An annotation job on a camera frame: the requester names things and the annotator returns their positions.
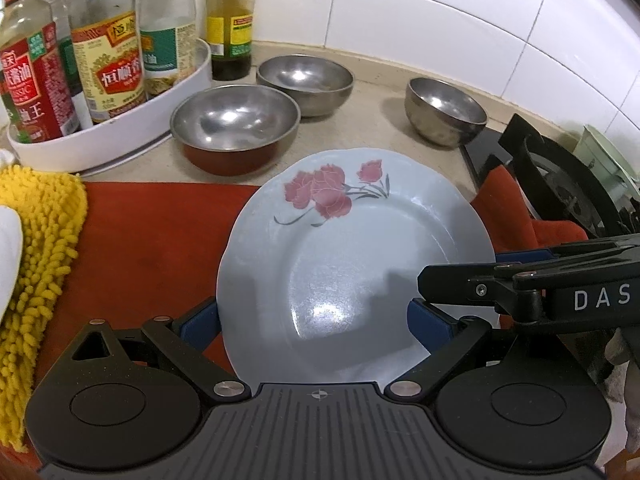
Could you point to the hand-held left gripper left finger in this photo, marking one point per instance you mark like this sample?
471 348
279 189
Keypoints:
200 321

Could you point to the pale blue floral plate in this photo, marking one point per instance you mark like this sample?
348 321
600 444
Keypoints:
325 260

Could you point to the black pan support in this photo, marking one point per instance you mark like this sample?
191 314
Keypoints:
535 175

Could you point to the red label sauce bottle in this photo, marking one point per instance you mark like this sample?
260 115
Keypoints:
45 85

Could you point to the red mat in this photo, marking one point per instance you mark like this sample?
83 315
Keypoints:
150 240

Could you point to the white round tray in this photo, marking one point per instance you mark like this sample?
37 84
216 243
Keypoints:
125 127

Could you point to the yellow label oil bottle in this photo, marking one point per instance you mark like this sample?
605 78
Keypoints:
231 30

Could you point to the yellow chenille cloth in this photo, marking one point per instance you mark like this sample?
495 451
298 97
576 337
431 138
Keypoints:
45 240

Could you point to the pale green container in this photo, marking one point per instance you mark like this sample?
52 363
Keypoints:
602 155

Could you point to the small deep steel bowl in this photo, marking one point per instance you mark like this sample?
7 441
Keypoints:
442 110

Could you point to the orange label vinegar bottle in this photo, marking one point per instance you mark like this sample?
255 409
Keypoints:
107 60

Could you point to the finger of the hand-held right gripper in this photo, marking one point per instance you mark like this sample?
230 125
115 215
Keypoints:
470 287
590 249

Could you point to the black gas stove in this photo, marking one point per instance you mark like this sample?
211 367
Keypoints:
482 155

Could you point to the clear bottle with green label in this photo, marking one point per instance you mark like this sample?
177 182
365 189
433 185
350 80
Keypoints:
165 45

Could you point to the steel bowl with red outside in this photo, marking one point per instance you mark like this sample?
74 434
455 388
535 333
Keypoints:
230 125

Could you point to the wide steel bowl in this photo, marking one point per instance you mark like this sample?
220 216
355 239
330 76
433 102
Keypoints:
305 77

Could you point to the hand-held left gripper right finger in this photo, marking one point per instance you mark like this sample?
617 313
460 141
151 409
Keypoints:
430 326

